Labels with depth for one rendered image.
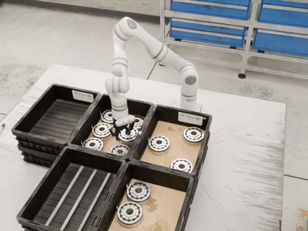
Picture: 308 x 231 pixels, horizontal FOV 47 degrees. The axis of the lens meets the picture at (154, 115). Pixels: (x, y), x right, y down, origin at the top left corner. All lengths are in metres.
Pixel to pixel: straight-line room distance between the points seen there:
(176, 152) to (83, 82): 0.95
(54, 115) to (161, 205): 0.80
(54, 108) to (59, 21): 2.84
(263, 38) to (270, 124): 1.47
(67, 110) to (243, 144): 0.97
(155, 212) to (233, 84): 2.26
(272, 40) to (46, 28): 2.66
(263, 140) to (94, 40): 2.74
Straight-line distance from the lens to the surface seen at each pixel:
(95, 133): 1.79
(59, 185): 1.65
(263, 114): 2.19
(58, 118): 1.96
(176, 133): 1.80
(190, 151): 1.72
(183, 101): 1.95
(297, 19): 3.38
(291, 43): 3.48
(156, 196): 1.55
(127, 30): 1.66
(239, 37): 3.46
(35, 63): 4.02
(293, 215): 2.65
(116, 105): 1.56
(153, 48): 1.73
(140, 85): 2.32
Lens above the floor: 2.10
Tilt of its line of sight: 42 degrees down
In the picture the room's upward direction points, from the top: 1 degrees counter-clockwise
